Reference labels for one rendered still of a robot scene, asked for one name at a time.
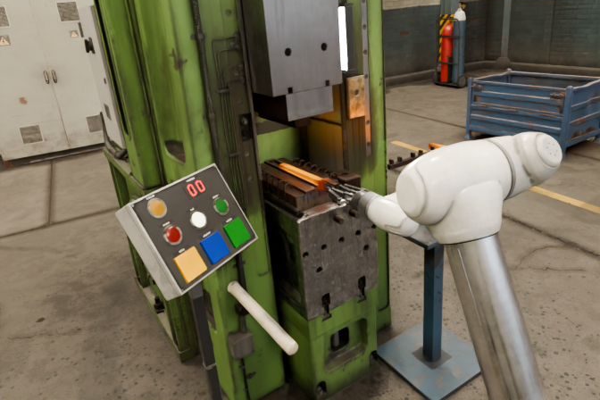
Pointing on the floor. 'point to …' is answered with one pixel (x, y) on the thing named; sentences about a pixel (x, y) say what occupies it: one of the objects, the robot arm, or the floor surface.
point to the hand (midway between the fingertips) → (330, 186)
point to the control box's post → (205, 340)
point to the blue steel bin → (535, 106)
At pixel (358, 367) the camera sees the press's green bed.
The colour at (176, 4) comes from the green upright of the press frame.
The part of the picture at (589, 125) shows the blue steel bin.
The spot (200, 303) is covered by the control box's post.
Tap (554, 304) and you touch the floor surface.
